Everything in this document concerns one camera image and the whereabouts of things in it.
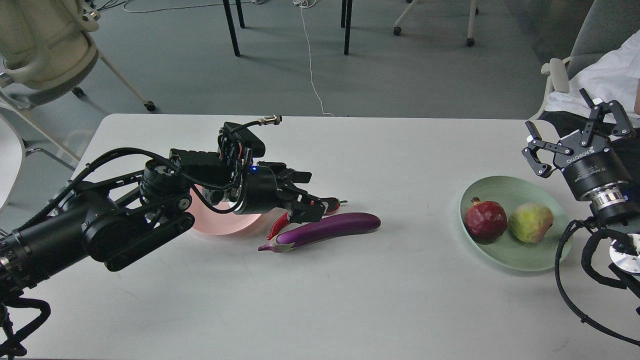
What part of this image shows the black table leg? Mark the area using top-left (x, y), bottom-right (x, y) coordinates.
top-left (222, 0), bottom-right (241, 58)
top-left (340, 0), bottom-right (347, 28)
top-left (343, 0), bottom-right (353, 56)
top-left (235, 0), bottom-right (246, 29)

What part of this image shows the black table leg rear right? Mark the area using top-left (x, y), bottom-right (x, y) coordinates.
top-left (340, 0), bottom-right (347, 28)

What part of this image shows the beige office chair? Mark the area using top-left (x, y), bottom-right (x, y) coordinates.
top-left (0, 0), bottom-right (156, 161)

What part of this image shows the person in white shirt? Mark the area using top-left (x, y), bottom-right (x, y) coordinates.
top-left (539, 31), bottom-right (640, 137)

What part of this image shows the green plate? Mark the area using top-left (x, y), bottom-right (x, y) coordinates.
top-left (459, 175), bottom-right (570, 272)

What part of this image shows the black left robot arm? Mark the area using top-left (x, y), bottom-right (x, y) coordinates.
top-left (1, 115), bottom-right (329, 360)

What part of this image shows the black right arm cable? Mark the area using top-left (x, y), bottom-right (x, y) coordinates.
top-left (554, 220), bottom-right (640, 347)

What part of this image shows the white chair base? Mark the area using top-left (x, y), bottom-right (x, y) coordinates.
top-left (391, 0), bottom-right (480, 48)

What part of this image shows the black table leg rear left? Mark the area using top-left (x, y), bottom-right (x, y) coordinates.
top-left (235, 0), bottom-right (246, 29)

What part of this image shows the red pomegranate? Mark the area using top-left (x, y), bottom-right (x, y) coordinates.
top-left (463, 197), bottom-right (508, 245)

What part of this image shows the grey chair with armrest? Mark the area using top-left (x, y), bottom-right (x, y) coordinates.
top-left (530, 0), bottom-right (640, 120)

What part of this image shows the purple eggplant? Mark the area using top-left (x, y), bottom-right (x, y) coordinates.
top-left (257, 212), bottom-right (382, 253)

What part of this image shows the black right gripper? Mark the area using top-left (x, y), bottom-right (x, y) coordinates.
top-left (521, 88), bottom-right (637, 202)

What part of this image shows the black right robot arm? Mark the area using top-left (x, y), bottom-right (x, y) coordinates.
top-left (522, 89), bottom-right (639, 296)

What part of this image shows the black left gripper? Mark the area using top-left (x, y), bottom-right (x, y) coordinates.
top-left (235, 162), bottom-right (327, 224)

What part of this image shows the yellow-green fruit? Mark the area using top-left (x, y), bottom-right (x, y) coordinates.
top-left (507, 202), bottom-right (554, 244)

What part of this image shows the red chili pepper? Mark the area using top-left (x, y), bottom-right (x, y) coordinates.
top-left (266, 197), bottom-right (348, 240)

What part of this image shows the white floor cable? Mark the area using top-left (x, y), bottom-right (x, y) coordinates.
top-left (292, 0), bottom-right (336, 117)

